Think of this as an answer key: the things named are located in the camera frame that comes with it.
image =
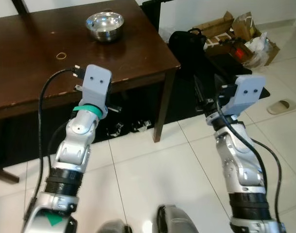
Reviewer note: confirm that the shiny steel bowl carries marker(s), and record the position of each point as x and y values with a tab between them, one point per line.
105	26

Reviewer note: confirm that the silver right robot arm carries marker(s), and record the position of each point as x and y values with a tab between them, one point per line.
237	160

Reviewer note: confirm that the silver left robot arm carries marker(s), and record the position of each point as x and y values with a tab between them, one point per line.
72	155

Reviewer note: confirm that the black floor rug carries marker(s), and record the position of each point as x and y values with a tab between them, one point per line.
254	90

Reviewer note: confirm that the black backpack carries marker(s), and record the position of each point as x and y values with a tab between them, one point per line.
184	48

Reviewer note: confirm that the white plastic bag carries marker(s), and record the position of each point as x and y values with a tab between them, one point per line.
257	46

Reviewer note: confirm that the open cardboard box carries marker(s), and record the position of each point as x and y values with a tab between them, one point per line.
216	26

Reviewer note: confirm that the beige slipper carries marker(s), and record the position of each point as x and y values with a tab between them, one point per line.
281	107

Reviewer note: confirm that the crumpled brown paper bag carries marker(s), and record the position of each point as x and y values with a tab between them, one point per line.
245	26

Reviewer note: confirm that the tan rubber band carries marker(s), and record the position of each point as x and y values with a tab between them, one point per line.
58	56

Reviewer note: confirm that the dark brown wooden table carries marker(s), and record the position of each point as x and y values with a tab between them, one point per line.
31	43

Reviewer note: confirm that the silver left robot leg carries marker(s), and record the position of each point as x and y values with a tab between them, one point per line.
113	226

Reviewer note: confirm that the silver robot leg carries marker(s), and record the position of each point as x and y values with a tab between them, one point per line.
177	221
113	226

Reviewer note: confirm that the silver right robot leg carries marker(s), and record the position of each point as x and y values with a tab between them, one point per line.
177	221

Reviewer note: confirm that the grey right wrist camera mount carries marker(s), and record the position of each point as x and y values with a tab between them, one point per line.
247	92

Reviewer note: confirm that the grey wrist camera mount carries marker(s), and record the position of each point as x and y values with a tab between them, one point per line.
96	82
247	92

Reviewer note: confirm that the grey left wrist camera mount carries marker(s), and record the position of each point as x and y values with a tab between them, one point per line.
96	82

